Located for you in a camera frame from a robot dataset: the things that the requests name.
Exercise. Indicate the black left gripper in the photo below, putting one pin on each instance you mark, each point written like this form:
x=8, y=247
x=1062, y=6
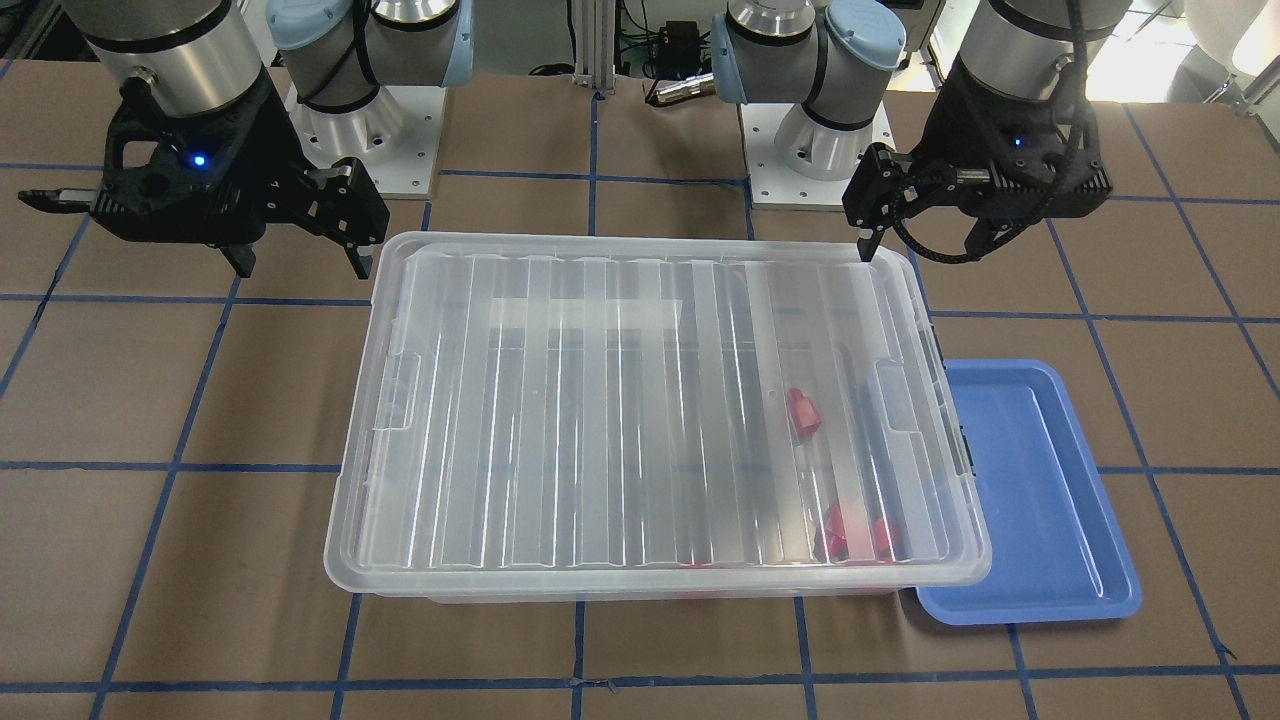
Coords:
x=951, y=133

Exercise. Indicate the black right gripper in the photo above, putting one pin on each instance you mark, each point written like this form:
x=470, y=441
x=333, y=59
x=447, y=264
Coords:
x=277, y=150

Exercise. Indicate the red block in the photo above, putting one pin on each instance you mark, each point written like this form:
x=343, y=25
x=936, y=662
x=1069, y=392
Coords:
x=830, y=543
x=804, y=413
x=884, y=539

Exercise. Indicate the clear plastic box lid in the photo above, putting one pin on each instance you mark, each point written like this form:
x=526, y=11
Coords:
x=431, y=285

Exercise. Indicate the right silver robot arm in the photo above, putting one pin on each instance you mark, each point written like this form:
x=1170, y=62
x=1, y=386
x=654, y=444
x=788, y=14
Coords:
x=339, y=53

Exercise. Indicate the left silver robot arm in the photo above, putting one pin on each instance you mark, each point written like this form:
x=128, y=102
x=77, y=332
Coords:
x=836, y=62

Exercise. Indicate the clear plastic storage box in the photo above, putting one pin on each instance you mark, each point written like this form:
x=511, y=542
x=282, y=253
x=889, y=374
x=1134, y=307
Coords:
x=626, y=456

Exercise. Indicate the blue plastic tray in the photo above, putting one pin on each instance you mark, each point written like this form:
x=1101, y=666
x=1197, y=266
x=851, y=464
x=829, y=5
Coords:
x=1059, y=554

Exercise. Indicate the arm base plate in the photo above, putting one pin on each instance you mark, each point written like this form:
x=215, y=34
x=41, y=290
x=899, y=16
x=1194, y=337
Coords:
x=796, y=163
x=397, y=137

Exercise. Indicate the red block by box wall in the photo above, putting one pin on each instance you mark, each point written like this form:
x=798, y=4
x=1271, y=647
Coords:
x=884, y=539

